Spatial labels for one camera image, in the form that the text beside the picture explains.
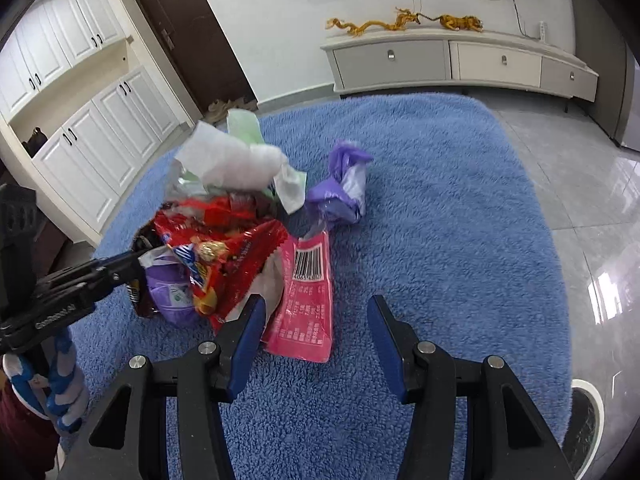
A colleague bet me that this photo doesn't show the dark brown snack bag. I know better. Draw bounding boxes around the dark brown snack bag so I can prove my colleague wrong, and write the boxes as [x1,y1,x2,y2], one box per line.
[126,221,162,318]

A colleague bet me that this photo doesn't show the purple snack bag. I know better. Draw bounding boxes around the purple snack bag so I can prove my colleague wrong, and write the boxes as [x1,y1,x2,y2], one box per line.
[139,246,200,328]

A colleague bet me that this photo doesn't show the red candy bag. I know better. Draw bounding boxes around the red candy bag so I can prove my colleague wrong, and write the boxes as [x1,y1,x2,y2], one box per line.
[153,193,288,330]

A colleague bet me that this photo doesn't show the white tissue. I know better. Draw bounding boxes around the white tissue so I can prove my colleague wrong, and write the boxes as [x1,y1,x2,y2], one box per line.
[175,122,288,191]

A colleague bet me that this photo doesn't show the pink barcode snack bag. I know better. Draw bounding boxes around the pink barcode snack bag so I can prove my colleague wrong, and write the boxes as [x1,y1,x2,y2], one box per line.
[262,231,333,363]

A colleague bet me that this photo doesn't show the green paper bag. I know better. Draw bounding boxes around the green paper bag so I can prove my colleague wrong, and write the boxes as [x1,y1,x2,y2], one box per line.
[224,108,307,214]

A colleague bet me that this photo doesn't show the purple wrapper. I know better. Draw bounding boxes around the purple wrapper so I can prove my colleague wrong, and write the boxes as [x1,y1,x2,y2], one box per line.
[305,141,373,231]

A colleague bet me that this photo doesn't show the white round trash bin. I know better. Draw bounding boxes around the white round trash bin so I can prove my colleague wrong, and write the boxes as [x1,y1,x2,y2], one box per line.
[562,379,605,480]

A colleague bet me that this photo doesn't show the left gloved hand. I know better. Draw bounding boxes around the left gloved hand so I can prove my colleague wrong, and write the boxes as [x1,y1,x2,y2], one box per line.
[2,328,89,436]

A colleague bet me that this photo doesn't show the brown entrance door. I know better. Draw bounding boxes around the brown entrance door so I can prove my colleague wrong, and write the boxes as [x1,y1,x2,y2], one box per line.
[136,0,256,118]

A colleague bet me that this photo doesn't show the white TV cabinet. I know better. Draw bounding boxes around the white TV cabinet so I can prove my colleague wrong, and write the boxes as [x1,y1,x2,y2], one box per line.
[322,28,599,103]

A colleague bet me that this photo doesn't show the grey refrigerator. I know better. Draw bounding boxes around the grey refrigerator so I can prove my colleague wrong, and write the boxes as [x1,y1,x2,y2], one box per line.
[572,0,639,152]

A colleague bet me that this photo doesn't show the white power strip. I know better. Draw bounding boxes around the white power strip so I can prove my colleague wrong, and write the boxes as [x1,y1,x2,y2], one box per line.
[538,21,548,44]

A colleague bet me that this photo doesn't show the golden dragon figurine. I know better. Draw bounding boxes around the golden dragon figurine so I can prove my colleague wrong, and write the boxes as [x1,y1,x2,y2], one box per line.
[324,8,421,37]

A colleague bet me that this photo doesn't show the golden tiger figurine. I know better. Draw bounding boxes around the golden tiger figurine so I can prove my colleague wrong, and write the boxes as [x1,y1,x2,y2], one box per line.
[420,13,484,32]

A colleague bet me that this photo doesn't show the white wall cupboards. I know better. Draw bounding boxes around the white wall cupboards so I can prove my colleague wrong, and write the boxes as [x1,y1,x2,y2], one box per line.
[1,0,193,245]

